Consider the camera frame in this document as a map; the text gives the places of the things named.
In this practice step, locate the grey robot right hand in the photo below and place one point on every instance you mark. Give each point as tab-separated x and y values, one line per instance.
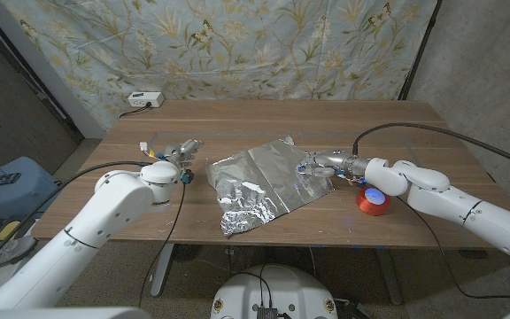
326	161

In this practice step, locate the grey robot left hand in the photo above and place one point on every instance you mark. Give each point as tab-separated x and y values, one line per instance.
180	153

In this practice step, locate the crinkled aluminum foil sheet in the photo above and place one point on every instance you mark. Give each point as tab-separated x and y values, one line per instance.
272	177

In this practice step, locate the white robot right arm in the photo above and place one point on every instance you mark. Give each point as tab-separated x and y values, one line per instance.
436	195

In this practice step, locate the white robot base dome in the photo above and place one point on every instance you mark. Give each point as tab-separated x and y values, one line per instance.
281	288

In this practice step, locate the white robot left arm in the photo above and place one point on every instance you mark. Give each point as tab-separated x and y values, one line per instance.
104	208

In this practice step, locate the red tape roll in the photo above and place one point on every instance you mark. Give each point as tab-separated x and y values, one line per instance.
370	208

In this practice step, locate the white power strip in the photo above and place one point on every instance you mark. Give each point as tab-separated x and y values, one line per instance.
144	99

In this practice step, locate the grey metal table leg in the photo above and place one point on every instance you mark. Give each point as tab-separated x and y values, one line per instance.
390	279
161	270

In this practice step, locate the floral light blue backdrop cloth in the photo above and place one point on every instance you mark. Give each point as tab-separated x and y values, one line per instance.
237	44

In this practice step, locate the black backdrop stand pole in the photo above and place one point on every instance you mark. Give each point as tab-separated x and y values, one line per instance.
419	49

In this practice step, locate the small grey box on base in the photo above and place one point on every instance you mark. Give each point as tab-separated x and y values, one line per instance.
267	313

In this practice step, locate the blue plastic bin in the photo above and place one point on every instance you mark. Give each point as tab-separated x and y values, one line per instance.
16	199

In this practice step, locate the black label on bin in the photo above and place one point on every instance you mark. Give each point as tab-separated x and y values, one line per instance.
0	179

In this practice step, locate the black shoe with yellow insole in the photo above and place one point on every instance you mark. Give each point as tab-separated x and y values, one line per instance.
7	230

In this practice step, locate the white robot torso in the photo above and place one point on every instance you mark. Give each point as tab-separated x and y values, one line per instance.
60	313

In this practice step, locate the grey sneaker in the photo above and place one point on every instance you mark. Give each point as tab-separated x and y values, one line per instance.
2	254

